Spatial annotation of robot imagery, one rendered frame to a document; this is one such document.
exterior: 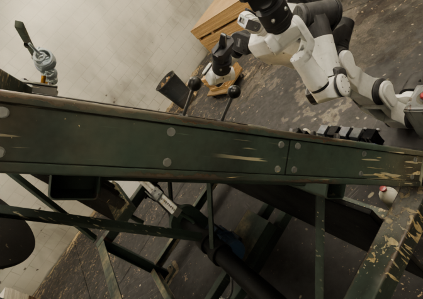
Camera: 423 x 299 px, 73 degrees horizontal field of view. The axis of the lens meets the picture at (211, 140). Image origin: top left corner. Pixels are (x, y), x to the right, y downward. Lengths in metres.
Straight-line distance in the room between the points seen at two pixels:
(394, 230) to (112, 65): 5.91
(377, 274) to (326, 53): 0.72
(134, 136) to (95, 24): 6.11
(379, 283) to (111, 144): 0.88
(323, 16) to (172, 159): 0.82
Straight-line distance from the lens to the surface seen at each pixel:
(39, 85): 1.22
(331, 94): 1.05
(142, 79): 6.52
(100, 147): 0.46
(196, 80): 0.73
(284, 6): 0.90
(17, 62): 6.27
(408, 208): 1.13
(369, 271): 1.09
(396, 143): 2.12
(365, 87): 1.69
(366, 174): 0.85
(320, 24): 1.13
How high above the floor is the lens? 1.75
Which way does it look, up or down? 26 degrees down
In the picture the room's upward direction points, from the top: 49 degrees counter-clockwise
